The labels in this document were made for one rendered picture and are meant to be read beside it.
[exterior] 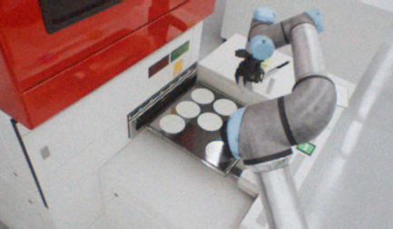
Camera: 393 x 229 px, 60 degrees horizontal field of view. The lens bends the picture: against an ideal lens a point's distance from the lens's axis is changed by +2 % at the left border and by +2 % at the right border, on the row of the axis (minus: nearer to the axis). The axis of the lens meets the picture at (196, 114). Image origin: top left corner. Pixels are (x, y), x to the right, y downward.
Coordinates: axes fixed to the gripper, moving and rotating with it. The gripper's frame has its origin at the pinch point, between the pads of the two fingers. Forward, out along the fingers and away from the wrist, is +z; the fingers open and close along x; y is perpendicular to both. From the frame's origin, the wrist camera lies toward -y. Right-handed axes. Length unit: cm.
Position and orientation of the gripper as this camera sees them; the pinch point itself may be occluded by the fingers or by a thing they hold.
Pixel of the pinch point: (241, 89)
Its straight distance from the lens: 138.1
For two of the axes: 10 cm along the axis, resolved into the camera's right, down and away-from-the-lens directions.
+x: 9.6, -1.1, 2.6
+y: 2.6, 7.0, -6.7
